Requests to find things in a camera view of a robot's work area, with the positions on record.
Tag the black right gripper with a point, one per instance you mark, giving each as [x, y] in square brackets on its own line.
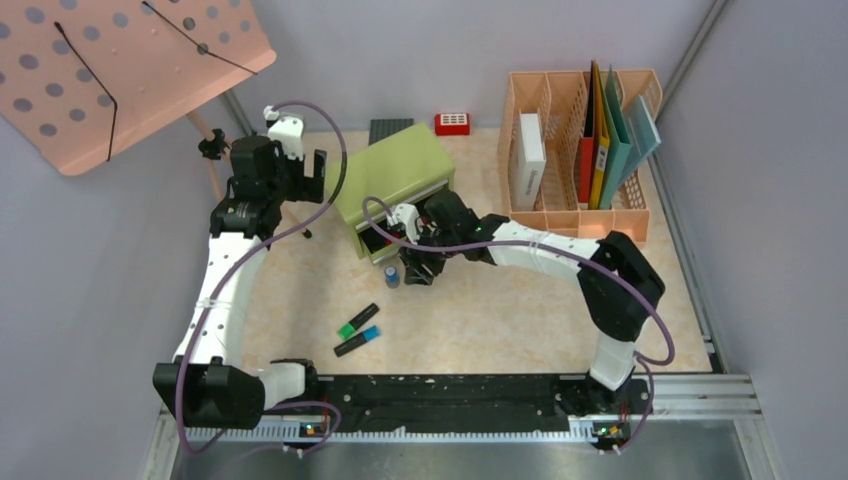
[418, 274]

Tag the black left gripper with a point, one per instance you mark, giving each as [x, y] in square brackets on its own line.
[308, 187]

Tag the small blue glue bottle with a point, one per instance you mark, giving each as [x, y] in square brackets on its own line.
[391, 276]

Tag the green metal drawer cabinet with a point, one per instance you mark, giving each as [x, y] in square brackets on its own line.
[406, 167]

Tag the white paper booklet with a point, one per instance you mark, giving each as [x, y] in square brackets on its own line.
[527, 163]

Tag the yellow plastic clip folder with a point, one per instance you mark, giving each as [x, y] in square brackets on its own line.
[601, 138]

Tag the teal plastic folder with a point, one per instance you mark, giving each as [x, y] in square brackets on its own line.
[620, 143]

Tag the light blue hardcover book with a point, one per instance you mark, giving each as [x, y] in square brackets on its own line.
[643, 133]

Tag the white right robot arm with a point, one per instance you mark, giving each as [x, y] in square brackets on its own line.
[617, 282]

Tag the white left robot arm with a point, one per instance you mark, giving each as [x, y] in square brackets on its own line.
[204, 384]

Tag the black blue highlighter marker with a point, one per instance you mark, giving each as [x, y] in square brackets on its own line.
[357, 341]

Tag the gray lego baseplate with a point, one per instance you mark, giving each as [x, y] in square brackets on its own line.
[380, 129]

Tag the black green highlighter marker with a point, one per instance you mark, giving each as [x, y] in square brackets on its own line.
[351, 327]

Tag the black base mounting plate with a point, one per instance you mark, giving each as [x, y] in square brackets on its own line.
[471, 403]

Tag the red small box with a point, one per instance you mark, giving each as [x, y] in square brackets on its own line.
[452, 124]

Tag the beige plastic file organizer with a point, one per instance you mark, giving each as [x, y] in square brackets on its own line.
[561, 99]

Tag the red folder in organizer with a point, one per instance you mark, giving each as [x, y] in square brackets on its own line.
[584, 164]

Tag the pink music stand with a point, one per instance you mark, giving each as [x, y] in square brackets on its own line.
[84, 81]

